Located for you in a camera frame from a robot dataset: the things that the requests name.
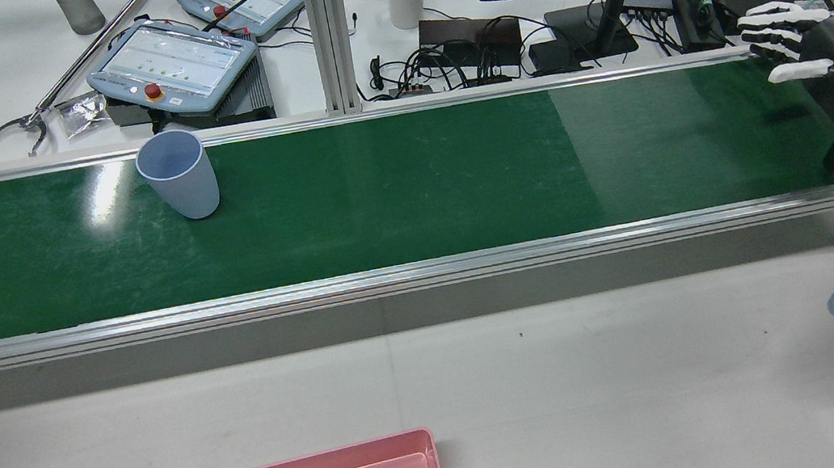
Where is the small black adapter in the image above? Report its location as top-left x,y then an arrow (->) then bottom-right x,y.
526,36 -> 583,78

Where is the metal reacher grabber tool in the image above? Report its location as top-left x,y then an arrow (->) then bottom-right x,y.
0,0 -> 186,161

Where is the black USB hub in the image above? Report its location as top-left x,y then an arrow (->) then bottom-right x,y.
621,0 -> 676,23

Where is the large grey teach pendant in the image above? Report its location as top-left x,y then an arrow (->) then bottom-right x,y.
80,4 -> 267,132

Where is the dark flat hub box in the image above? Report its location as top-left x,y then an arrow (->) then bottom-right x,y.
415,6 -> 529,93

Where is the light blue plastic cup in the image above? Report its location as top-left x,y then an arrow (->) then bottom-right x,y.
132,124 -> 224,227

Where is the grey bottle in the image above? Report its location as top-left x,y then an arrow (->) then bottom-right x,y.
53,0 -> 108,39

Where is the clear plastic bag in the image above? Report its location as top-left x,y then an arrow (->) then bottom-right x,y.
53,90 -> 115,141

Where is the aluminium profile post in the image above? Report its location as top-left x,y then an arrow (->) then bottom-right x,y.
301,0 -> 365,119

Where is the green conveyor belt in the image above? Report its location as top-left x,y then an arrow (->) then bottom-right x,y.
0,35 -> 834,415

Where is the black power adapter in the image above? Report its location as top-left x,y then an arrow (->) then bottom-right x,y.
672,0 -> 729,55

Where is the white ceramic mug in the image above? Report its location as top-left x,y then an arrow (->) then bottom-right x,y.
387,0 -> 430,32

